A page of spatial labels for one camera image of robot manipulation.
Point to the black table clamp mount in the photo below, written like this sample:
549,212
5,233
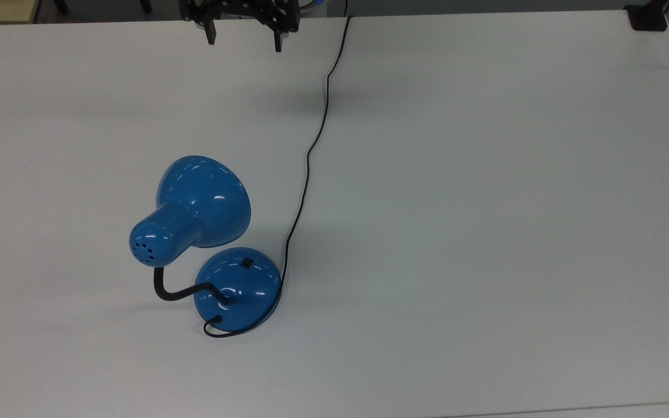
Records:
647,17

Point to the blue gooseneck desk lamp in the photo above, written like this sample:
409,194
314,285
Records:
207,197

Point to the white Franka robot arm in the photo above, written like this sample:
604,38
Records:
315,3

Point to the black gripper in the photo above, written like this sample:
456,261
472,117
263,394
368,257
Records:
240,7

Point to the black chair leg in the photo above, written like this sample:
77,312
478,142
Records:
60,6
145,5

